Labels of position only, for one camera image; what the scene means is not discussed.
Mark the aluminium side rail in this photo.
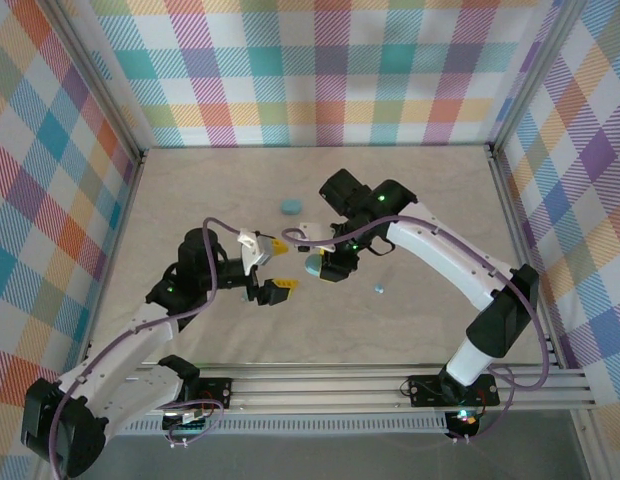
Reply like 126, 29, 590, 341
488, 144, 566, 371
78, 149, 147, 374

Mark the grey slotted cable duct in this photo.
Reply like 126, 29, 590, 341
69, 418, 451, 435

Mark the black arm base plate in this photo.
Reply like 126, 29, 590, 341
182, 376, 235, 410
407, 373, 500, 407

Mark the green controller board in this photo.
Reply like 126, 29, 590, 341
162, 408, 214, 434

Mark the controller board with lights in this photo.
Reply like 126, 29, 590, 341
447, 408, 480, 440

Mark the wide aluminium mounting rail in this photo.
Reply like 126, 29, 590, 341
44, 364, 596, 416

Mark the aluminium frame post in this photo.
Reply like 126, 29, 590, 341
47, 0, 147, 161
487, 0, 586, 159

